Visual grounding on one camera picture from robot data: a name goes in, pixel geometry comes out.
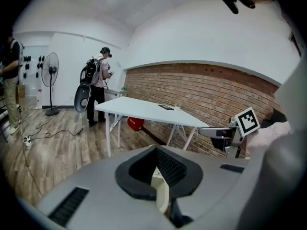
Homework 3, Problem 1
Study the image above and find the head-worn black camera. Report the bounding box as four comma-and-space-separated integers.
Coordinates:
219, 0, 241, 15

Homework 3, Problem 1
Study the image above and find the black standing fan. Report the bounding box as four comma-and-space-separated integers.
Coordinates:
41, 52, 60, 116

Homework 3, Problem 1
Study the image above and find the person's body in pink cardigan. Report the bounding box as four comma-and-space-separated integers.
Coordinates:
236, 0, 307, 230

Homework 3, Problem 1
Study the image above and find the large white folding table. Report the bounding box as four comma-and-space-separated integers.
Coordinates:
94, 96, 210, 158

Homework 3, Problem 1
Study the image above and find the black office chair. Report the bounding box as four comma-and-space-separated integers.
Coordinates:
260, 108, 288, 129

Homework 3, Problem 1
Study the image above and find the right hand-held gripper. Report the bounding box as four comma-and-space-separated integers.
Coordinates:
199, 106, 261, 158

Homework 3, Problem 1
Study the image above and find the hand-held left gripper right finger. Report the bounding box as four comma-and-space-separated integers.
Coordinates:
156, 145, 203, 229

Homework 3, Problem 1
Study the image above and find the small white table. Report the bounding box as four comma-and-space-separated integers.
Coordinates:
104, 88, 128, 120

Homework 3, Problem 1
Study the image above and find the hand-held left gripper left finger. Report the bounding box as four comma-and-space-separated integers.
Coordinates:
115, 145, 158, 200

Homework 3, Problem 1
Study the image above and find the person's right forearm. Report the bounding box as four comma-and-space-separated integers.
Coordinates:
244, 121, 292, 158

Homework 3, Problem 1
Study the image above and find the red box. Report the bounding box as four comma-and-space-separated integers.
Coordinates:
127, 116, 145, 131

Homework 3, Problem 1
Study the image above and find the black backpack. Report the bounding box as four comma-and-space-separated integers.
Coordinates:
73, 57, 106, 115

